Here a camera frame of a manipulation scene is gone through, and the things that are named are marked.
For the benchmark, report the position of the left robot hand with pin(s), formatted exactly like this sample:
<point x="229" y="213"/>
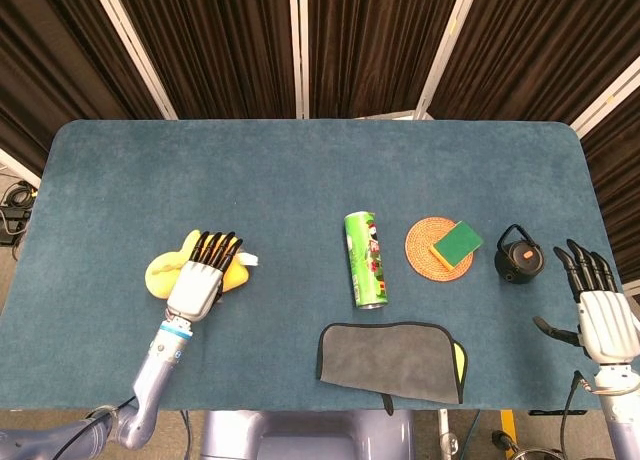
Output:
<point x="197" y="290"/>

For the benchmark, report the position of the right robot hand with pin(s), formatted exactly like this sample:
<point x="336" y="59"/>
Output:
<point x="602" y="320"/>

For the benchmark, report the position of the yellow plush toy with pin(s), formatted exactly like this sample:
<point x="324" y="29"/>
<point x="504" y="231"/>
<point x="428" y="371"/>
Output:
<point x="165" y="275"/>

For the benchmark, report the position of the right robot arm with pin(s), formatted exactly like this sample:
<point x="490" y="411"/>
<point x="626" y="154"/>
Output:
<point x="620" y="410"/>

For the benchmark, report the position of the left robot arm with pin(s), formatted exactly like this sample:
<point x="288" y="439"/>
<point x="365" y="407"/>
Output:
<point x="150" y="380"/>

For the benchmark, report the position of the small black teapot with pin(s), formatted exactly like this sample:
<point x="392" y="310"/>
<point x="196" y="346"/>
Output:
<point x="518" y="260"/>

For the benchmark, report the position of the blue velvet table cover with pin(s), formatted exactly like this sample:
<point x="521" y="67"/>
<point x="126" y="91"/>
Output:
<point x="280" y="180"/>

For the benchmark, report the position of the green and yellow sponge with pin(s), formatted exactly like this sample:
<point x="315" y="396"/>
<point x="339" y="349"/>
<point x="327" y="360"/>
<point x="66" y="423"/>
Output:
<point x="457" y="242"/>

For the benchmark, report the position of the green chips can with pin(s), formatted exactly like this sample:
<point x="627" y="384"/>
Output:
<point x="366" y="260"/>

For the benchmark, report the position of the robot torso base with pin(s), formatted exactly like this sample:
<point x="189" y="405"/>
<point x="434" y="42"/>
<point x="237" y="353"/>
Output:
<point x="305" y="435"/>

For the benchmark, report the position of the round woven rattan coaster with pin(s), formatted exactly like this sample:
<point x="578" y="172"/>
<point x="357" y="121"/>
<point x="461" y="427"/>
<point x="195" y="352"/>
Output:
<point x="420" y="252"/>

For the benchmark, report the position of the grey microfibre cloth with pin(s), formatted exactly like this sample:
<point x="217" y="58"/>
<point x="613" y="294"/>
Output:
<point x="390" y="357"/>

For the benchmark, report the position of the dark brown pleated curtain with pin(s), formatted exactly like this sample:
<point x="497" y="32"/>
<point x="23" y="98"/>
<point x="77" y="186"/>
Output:
<point x="225" y="45"/>

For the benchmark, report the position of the white screen frame post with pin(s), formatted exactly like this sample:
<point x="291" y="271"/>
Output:
<point x="299" y="47"/>
<point x="607" y="97"/>
<point x="442" y="45"/>
<point x="132" y="47"/>

